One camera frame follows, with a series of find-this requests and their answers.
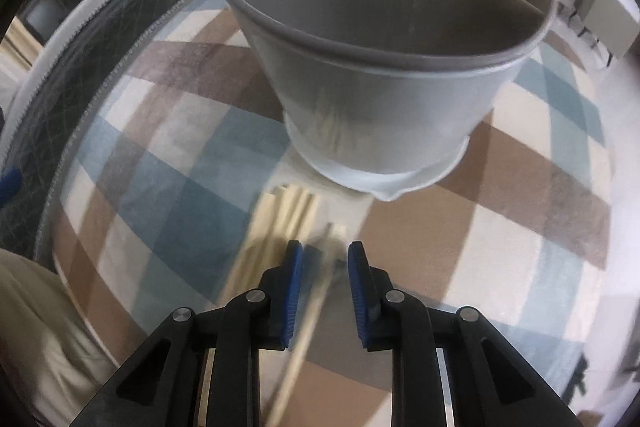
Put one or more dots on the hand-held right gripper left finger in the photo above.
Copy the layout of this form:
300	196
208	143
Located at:
292	294

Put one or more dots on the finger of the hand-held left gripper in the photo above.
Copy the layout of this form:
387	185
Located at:
9	184

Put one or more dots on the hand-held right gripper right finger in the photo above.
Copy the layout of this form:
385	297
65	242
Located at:
359	294

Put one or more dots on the wooden chopstick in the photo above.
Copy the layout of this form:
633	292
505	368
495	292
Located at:
312	307

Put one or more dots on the pile of wooden chopsticks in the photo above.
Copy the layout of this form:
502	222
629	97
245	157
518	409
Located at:
292	212

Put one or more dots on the grey divided utensil holder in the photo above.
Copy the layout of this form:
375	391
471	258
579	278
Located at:
380	107

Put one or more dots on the dark grey quilted mattress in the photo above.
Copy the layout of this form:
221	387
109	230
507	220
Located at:
75	57

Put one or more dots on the beige cloth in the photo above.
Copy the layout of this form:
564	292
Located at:
35	332

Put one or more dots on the checkered rug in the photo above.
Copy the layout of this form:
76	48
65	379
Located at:
175	187

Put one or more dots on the black object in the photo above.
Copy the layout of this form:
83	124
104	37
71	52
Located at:
575	379

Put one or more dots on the white bedside cabinet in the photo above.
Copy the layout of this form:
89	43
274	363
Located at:
612	17

